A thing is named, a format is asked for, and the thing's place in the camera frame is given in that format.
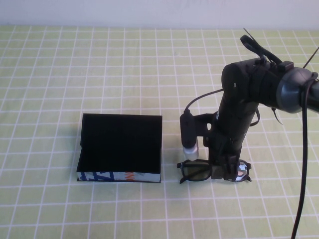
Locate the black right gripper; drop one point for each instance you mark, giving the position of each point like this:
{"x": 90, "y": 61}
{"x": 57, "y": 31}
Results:
{"x": 229, "y": 137}

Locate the black framed glasses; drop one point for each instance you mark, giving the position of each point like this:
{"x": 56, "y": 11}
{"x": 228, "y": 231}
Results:
{"x": 185, "y": 163}

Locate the black glasses case printed side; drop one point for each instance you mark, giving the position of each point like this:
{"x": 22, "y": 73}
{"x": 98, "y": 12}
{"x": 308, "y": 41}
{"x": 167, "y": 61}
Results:
{"x": 119, "y": 139}

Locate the black zip tie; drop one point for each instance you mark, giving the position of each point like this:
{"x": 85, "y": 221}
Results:
{"x": 256, "y": 42}
{"x": 311, "y": 58}

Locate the green white checkered tablecloth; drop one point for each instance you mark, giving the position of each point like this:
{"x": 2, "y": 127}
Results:
{"x": 99, "y": 74}

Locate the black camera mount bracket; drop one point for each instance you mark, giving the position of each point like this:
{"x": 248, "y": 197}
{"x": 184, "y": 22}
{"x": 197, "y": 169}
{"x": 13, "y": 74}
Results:
{"x": 203, "y": 124}

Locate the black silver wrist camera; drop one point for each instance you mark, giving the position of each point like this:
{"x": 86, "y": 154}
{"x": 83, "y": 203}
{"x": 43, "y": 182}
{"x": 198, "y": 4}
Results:
{"x": 189, "y": 132}

